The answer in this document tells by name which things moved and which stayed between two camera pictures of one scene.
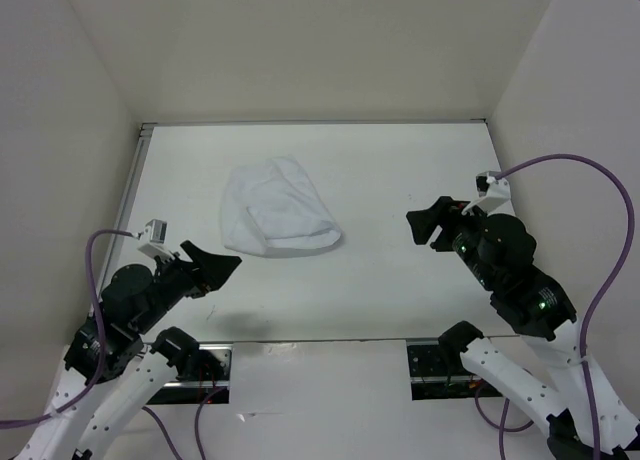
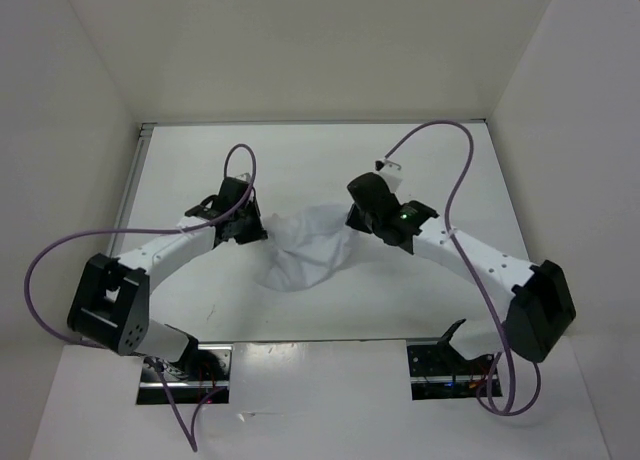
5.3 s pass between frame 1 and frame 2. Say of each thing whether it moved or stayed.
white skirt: moved
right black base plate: stayed
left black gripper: moved
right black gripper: moved
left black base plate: stayed
